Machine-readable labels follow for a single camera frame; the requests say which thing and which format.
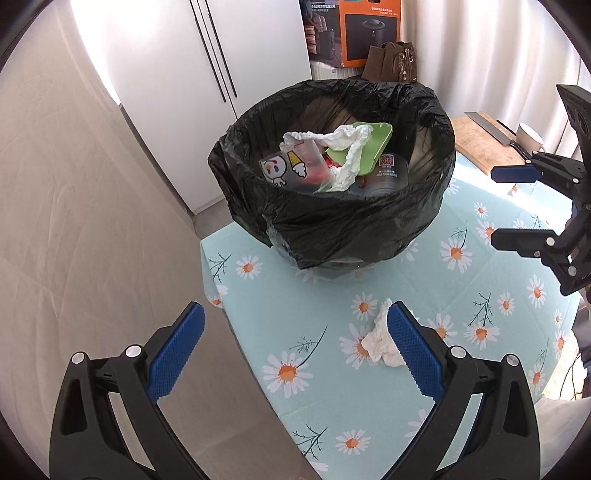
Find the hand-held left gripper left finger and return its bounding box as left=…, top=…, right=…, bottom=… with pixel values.
left=48, top=301, right=206, bottom=480

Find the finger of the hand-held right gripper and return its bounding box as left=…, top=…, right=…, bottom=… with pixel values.
left=490, top=151, right=591, bottom=204
left=490, top=227, right=591, bottom=297

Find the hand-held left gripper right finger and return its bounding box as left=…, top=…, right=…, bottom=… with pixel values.
left=383, top=301, right=542, bottom=480

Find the white tissue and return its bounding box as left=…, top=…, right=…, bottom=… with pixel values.
left=361, top=299, right=419, bottom=367
left=280, top=124, right=372, bottom=192

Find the trash bin with black bag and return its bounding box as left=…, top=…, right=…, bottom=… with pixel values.
left=207, top=78, right=457, bottom=278

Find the clear cartoon printed plastic cup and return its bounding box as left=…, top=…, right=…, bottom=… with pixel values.
left=259, top=141, right=334, bottom=190

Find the white mug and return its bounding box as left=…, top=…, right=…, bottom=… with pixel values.
left=515, top=122, right=546, bottom=153

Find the wooden cutting board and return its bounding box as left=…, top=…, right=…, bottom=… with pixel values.
left=450, top=112, right=532, bottom=176

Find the daisy printed blue tablecloth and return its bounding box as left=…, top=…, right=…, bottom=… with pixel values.
left=199, top=152, right=583, bottom=480

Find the white curtain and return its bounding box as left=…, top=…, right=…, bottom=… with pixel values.
left=402, top=0, right=591, bottom=158

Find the brown handbag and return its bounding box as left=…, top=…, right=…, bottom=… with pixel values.
left=361, top=41, right=419, bottom=84

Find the orange and black cardboard box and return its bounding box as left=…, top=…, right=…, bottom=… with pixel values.
left=299, top=0, right=402, bottom=69

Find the white refrigerator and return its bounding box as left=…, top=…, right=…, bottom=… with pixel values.
left=69, top=0, right=315, bottom=215

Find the kitchen knife black handle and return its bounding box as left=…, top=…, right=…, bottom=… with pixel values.
left=464, top=112, right=532, bottom=160

